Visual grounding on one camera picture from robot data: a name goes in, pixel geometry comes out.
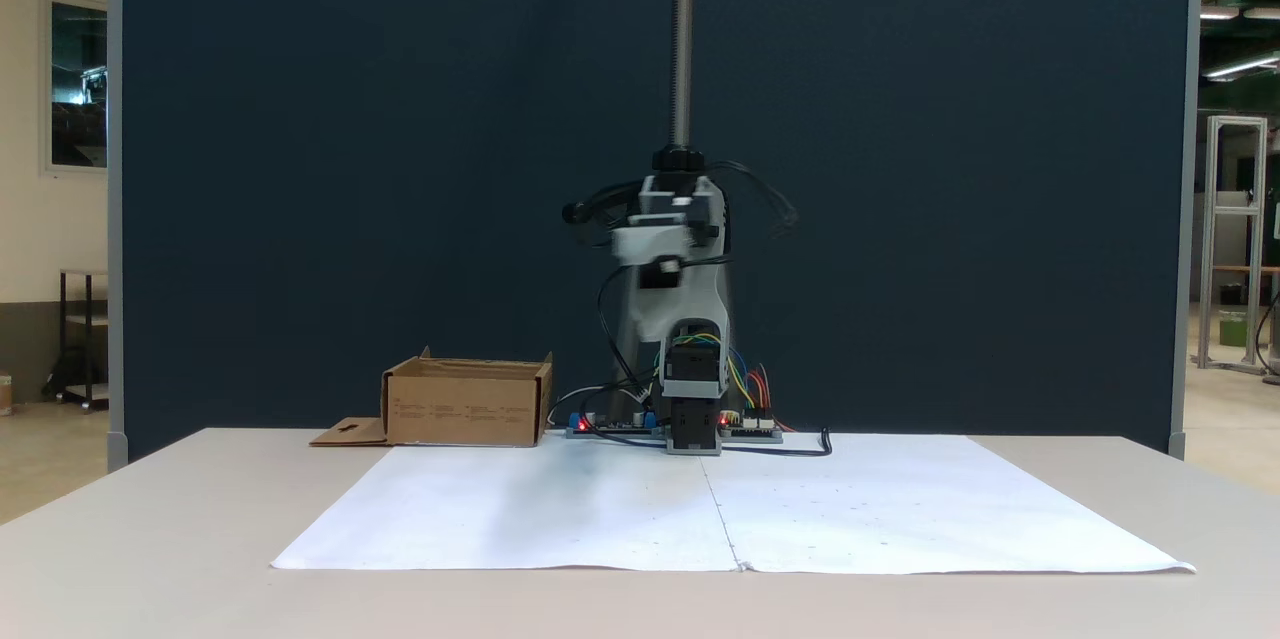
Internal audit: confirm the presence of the black pole knob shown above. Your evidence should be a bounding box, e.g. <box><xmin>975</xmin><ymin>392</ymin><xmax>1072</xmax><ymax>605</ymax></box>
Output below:
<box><xmin>650</xmin><ymin>146</ymin><xmax>708</xmax><ymax>177</ymax></box>

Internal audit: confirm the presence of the metal gooseneck camera pole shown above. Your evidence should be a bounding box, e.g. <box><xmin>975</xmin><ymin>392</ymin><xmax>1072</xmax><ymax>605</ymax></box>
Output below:
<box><xmin>667</xmin><ymin>0</ymin><xmax>699</xmax><ymax>153</ymax></box>

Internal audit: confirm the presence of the black shelf cart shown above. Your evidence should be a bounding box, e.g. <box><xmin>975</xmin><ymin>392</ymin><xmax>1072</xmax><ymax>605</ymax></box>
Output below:
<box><xmin>44</xmin><ymin>268</ymin><xmax>110</xmax><ymax>413</ymax></box>

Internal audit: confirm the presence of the long black servo cable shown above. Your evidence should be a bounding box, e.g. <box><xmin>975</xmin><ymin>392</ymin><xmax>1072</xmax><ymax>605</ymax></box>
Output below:
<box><xmin>596</xmin><ymin>264</ymin><xmax>653</xmax><ymax>402</ymax></box>

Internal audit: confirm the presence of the brown cardboard box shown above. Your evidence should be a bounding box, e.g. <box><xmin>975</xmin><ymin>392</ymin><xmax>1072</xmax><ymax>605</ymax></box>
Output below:
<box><xmin>309</xmin><ymin>346</ymin><xmax>555</xmax><ymax>449</ymax></box>

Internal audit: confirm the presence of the circuit board with coloured wires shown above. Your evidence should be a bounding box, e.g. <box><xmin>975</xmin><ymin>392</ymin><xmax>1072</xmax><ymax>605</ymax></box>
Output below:
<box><xmin>720</xmin><ymin>412</ymin><xmax>785</xmax><ymax>443</ymax></box>

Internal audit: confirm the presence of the black cable with white connector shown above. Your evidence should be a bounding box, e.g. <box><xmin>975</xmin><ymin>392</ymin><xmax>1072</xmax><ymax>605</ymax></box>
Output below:
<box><xmin>720</xmin><ymin>427</ymin><xmax>834</xmax><ymax>459</ymax></box>

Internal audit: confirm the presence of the yellow wire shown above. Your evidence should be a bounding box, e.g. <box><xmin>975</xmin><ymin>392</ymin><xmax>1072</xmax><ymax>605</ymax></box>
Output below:
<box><xmin>688</xmin><ymin>333</ymin><xmax>758</xmax><ymax>412</ymax></box>

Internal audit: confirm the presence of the dark blue partition panel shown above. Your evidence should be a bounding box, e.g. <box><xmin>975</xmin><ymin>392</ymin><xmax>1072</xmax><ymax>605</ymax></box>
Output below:
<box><xmin>107</xmin><ymin>0</ymin><xmax>1202</xmax><ymax>461</ymax></box>

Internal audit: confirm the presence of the white paper sheet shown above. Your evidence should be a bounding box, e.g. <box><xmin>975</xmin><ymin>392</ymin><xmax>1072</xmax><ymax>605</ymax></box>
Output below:
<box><xmin>270</xmin><ymin>439</ymin><xmax>743</xmax><ymax>573</ymax></box>
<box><xmin>700</xmin><ymin>434</ymin><xmax>1197</xmax><ymax>577</ymax></box>

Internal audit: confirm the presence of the circuit board with blue terminals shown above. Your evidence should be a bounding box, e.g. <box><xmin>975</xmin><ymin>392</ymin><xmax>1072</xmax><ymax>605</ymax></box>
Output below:
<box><xmin>565</xmin><ymin>410</ymin><xmax>662</xmax><ymax>439</ymax></box>

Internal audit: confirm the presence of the black looped servo cable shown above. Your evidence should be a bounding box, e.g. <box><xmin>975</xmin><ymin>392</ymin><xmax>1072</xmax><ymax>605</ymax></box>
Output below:
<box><xmin>561</xmin><ymin>181</ymin><xmax>643</xmax><ymax>252</ymax></box>
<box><xmin>712</xmin><ymin>159</ymin><xmax>801</xmax><ymax>242</ymax></box>

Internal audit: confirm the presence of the aluminium frame rack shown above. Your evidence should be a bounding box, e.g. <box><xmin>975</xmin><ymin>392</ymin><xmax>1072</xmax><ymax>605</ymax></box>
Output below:
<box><xmin>1196</xmin><ymin>114</ymin><xmax>1270</xmax><ymax>376</ymax></box>

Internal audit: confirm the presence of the framed wall window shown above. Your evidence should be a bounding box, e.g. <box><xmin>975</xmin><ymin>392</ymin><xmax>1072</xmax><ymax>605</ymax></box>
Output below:
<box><xmin>40</xmin><ymin>0</ymin><xmax>109</xmax><ymax>176</ymax></box>

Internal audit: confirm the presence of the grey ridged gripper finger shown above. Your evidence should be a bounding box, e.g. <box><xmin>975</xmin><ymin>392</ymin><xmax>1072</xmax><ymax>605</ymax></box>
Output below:
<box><xmin>611</xmin><ymin>224</ymin><xmax>694</xmax><ymax>268</ymax></box>

